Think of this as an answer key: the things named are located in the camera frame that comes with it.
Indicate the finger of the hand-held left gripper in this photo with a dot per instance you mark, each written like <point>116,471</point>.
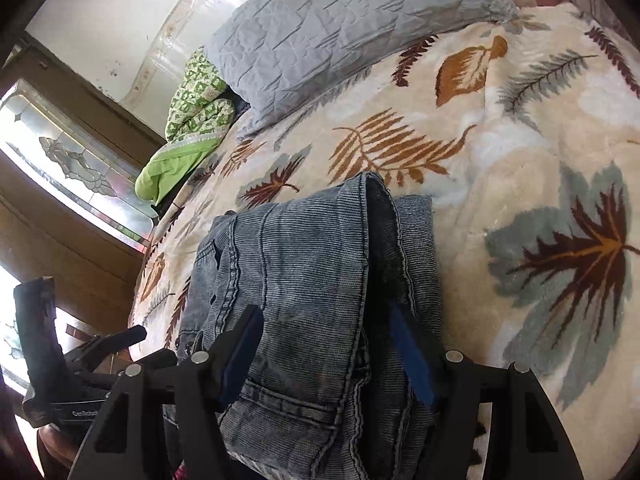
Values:
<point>120,336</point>
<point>155,359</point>

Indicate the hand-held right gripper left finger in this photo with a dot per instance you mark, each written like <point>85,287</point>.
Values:
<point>240,350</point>

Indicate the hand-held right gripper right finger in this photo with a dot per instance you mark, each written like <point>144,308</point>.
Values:
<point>411,355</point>

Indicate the blue denim pants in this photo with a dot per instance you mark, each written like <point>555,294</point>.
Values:
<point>310,270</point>

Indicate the patterned glass window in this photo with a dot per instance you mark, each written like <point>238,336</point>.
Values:
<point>65,160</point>

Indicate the cream leaf print blanket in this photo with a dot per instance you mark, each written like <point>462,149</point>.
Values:
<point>500,135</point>

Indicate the green patterned quilt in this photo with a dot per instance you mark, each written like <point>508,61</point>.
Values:
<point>195,105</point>

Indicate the grey quilted pillow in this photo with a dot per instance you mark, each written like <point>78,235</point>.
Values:
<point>350,25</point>

